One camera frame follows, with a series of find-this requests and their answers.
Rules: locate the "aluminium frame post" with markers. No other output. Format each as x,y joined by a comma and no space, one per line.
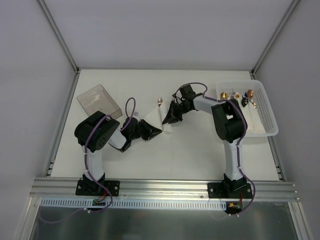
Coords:
57,33
274,37

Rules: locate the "white slotted cable duct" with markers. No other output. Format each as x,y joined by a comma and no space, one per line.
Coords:
150,204

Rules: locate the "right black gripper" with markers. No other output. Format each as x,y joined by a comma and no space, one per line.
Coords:
178,110

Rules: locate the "white paper napkin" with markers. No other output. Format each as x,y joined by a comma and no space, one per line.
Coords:
156,117

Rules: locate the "gold fork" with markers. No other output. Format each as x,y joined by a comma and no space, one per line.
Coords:
159,101

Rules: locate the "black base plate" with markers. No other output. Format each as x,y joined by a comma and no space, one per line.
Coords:
224,190
87,187

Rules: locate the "white plastic basket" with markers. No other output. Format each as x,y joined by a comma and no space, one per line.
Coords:
259,97

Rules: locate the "transparent brown plastic tray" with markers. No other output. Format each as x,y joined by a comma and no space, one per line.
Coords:
98,99

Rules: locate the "left aluminium frame post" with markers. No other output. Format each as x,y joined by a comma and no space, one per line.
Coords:
57,33

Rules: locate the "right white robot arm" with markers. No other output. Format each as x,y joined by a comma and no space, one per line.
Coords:
229,123

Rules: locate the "aluminium front rail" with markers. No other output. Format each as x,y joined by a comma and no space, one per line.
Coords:
146,189

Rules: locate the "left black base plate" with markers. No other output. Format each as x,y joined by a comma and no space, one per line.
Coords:
87,187

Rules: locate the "right aluminium frame post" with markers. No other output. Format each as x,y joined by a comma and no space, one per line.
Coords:
274,37

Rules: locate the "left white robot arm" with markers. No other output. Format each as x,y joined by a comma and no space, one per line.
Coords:
100,129

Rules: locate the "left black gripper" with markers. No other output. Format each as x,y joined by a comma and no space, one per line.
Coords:
145,129

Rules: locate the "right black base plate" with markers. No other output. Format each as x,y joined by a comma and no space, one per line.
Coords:
224,190

